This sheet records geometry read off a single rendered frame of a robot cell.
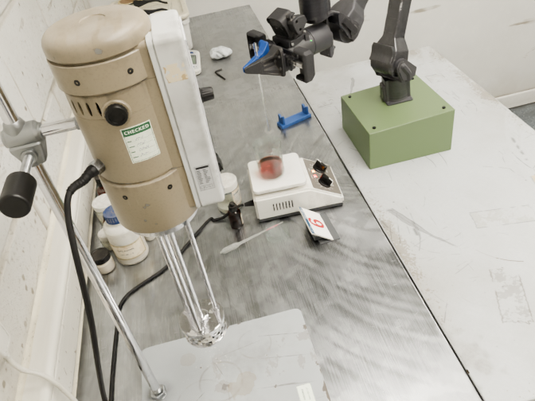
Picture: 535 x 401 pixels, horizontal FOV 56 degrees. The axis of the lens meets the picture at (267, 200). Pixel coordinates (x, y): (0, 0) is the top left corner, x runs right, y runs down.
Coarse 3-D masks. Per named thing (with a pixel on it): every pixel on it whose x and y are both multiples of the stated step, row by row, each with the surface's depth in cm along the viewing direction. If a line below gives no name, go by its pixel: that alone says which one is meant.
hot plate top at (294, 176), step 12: (288, 156) 118; (252, 168) 116; (288, 168) 114; (300, 168) 113; (252, 180) 113; (264, 180) 112; (276, 180) 111; (288, 180) 111; (300, 180) 110; (264, 192) 109
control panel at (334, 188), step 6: (306, 162) 119; (312, 162) 120; (306, 168) 117; (312, 168) 118; (312, 174) 116; (318, 174) 117; (330, 174) 119; (312, 180) 113; (318, 186) 112; (336, 186) 115; (336, 192) 113
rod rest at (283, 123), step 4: (304, 108) 145; (300, 112) 147; (304, 112) 147; (308, 112) 146; (280, 116) 143; (292, 116) 146; (296, 116) 146; (300, 116) 146; (304, 116) 145; (308, 116) 146; (280, 120) 144; (284, 120) 143; (288, 120) 145; (292, 120) 145; (296, 120) 144; (300, 120) 145; (280, 124) 144; (284, 124) 143; (288, 124) 144; (292, 124) 144; (284, 128) 144
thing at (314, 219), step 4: (304, 212) 110; (308, 212) 111; (312, 212) 112; (308, 216) 109; (312, 216) 110; (316, 216) 111; (308, 220) 107; (312, 220) 108; (316, 220) 110; (320, 220) 111; (312, 224) 107; (316, 224) 108; (320, 224) 109; (316, 228) 106; (320, 228) 107; (324, 228) 108; (316, 232) 105; (320, 232) 106; (324, 232) 107; (328, 236) 106
